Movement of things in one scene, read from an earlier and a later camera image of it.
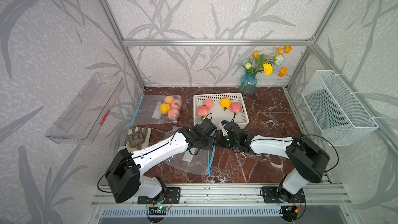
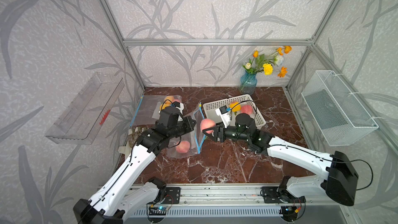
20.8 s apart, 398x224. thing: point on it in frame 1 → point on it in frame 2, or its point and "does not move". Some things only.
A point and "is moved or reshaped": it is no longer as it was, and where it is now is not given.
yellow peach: [165, 108] does not move
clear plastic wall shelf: [90, 104] does not move
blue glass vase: [247, 83] does not move
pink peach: [202, 111] is moved or reshaped
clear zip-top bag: [193, 161] is moved or reshaped
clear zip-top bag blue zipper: [157, 109] does not move
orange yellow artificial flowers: [259, 63] does not move
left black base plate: [170, 195] does not move
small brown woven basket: [136, 139] does not move
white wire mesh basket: [340, 120] does not move
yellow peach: [225, 102] → [236, 106]
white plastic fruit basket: [229, 107] is moved or reshaped
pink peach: [235, 107] → [246, 109]
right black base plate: [280, 195] does not move
